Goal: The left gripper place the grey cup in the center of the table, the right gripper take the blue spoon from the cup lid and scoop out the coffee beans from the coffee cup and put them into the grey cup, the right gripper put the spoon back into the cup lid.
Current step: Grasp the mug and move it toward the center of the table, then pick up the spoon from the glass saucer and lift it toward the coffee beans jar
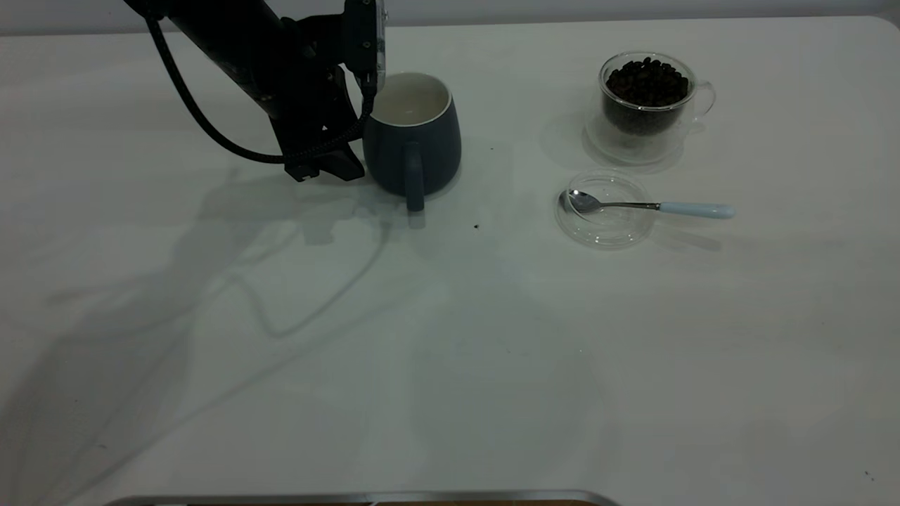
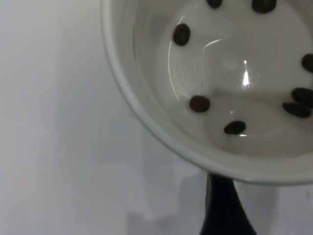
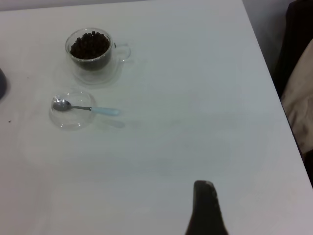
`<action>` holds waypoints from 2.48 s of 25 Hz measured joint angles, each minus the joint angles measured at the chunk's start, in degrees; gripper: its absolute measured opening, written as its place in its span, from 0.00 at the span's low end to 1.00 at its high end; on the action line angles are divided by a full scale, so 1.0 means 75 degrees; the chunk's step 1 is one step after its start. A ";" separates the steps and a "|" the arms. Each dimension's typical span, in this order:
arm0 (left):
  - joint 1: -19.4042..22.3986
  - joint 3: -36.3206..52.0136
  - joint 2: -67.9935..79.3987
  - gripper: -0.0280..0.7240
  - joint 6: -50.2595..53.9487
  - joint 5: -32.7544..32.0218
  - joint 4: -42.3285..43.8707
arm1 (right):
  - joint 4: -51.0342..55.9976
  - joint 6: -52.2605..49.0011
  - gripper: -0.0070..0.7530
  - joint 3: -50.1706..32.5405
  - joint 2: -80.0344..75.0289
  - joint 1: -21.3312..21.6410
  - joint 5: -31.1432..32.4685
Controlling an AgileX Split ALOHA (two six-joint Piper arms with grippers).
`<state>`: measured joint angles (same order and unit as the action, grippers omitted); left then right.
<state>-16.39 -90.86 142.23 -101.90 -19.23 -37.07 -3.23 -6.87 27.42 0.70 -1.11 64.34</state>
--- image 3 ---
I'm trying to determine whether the pile of coffee beans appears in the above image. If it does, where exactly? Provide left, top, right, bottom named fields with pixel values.
left=70, top=31, right=111, bottom=71

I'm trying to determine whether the black fabric object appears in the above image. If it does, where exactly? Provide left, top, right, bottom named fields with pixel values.
left=273, top=0, right=313, bottom=98

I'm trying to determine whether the clear glass round lid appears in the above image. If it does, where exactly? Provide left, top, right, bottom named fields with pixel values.
left=48, top=91, right=96, bottom=132

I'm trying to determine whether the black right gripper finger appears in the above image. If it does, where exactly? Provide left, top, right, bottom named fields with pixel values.
left=184, top=180, right=229, bottom=235

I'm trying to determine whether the clear glass handled cup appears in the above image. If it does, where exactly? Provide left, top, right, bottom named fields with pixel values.
left=65, top=27, right=133, bottom=71

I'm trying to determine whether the dark grey ceramic mug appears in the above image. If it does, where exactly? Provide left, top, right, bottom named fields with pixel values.
left=0, top=68, right=8, bottom=101

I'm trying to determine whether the beige fabric object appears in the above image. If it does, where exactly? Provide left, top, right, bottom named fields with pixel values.
left=281, top=39, right=313, bottom=155

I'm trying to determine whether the metal spoon light blue handle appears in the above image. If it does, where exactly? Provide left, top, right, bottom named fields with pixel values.
left=53, top=98, right=120, bottom=116

